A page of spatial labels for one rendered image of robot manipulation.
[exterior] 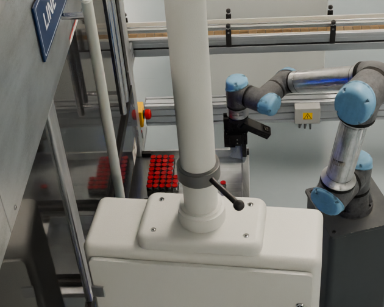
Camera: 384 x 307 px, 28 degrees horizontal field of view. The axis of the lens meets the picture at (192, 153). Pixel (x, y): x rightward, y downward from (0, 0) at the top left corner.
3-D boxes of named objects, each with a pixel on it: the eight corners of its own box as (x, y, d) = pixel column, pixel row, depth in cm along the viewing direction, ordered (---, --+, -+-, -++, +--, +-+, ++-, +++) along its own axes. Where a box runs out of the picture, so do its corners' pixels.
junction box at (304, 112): (294, 124, 365) (295, 109, 360) (294, 117, 369) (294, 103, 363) (320, 123, 364) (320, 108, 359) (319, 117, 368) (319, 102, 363)
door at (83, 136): (89, 284, 197) (47, 97, 159) (111, 166, 232) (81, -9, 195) (92, 284, 197) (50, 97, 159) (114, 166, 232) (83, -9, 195)
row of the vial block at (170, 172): (166, 197, 269) (164, 187, 266) (169, 164, 283) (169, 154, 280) (172, 197, 269) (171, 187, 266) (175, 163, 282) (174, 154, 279)
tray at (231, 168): (144, 205, 266) (144, 198, 264) (151, 157, 286) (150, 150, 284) (242, 204, 264) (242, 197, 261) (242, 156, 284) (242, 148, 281)
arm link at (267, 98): (288, 86, 252) (260, 75, 258) (269, 102, 245) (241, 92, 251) (288, 105, 257) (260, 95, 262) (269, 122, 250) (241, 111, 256)
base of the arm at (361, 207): (362, 186, 280) (364, 166, 273) (380, 214, 268) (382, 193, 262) (323, 195, 277) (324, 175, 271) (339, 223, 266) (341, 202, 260)
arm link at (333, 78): (402, 47, 229) (277, 61, 264) (385, 64, 223) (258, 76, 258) (413, 81, 233) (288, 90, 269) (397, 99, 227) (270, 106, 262)
